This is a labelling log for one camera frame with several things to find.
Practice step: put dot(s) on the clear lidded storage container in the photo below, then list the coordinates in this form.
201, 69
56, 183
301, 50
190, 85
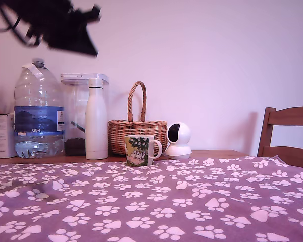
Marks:
75, 111

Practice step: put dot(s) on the large clear water bottle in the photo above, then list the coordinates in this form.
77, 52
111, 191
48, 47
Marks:
38, 118

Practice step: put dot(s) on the black scoop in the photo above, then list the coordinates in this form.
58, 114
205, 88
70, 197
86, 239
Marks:
78, 126

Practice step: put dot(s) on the white insulated bottle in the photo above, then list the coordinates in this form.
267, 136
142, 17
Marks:
96, 126

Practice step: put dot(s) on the white cardboard box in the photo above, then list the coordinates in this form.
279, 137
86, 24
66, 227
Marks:
3, 136

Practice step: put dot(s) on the white mug with green print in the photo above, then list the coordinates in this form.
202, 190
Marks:
139, 151

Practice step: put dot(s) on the purple paw print blanket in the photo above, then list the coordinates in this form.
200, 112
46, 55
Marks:
151, 201

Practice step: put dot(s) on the brown wooden chair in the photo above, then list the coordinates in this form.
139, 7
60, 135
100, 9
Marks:
288, 151

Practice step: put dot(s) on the small white round camera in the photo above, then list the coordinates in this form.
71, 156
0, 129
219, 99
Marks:
179, 141

